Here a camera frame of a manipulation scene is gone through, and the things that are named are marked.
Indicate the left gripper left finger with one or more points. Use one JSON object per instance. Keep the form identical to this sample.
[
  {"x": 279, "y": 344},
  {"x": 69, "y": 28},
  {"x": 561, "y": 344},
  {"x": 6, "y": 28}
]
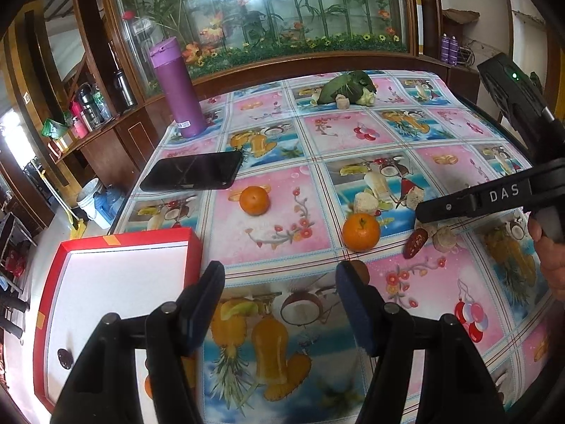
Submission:
[{"x": 102, "y": 385}]

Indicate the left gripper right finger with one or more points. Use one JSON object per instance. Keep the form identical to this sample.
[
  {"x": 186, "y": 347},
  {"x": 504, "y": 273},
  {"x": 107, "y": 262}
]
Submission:
[{"x": 456, "y": 386}]

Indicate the brown kiwi fruit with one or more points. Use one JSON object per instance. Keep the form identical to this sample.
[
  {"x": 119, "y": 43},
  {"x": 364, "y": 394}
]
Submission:
[{"x": 361, "y": 270}]

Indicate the orange tangerine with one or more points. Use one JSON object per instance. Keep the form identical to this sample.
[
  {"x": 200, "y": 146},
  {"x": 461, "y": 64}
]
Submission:
[
  {"x": 148, "y": 383},
  {"x": 254, "y": 200},
  {"x": 360, "y": 232}
]

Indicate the person right hand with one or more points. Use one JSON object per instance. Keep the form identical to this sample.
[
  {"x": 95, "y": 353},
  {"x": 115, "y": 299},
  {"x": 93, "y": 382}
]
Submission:
[{"x": 552, "y": 259}]

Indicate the red white shallow box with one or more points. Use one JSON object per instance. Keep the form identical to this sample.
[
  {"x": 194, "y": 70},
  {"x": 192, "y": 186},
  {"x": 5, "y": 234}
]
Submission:
[{"x": 129, "y": 274}]

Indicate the purple spray bottles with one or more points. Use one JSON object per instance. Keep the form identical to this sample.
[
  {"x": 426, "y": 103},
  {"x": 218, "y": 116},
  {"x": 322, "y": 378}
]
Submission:
[{"x": 449, "y": 50}]

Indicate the blue thermos jug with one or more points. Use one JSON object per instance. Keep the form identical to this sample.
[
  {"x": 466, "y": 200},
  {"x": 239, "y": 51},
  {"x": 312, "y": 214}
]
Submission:
[{"x": 108, "y": 202}]

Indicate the white plastic bucket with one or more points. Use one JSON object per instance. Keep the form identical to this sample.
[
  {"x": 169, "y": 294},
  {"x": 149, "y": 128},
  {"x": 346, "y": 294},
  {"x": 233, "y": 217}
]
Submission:
[{"x": 86, "y": 196}]

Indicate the colourful fruit pattern tablecloth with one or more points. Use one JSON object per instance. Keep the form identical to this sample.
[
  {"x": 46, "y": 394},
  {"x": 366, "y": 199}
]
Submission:
[{"x": 281, "y": 187}]

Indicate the green leaf vegetable bundle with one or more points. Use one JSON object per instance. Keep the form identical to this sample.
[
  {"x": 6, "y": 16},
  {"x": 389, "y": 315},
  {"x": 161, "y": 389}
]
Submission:
[{"x": 356, "y": 86}]

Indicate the black smartphone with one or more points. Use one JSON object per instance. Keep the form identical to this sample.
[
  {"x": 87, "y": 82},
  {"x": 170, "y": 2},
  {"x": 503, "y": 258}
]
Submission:
[{"x": 216, "y": 170}]

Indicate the purple thermos bottle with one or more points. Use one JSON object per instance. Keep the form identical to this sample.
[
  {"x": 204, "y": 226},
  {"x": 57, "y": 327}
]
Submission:
[{"x": 175, "y": 82}]

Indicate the floral glass partition panel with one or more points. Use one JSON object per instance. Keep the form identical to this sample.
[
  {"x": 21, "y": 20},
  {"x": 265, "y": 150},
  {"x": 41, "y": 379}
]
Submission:
[{"x": 217, "y": 35}]

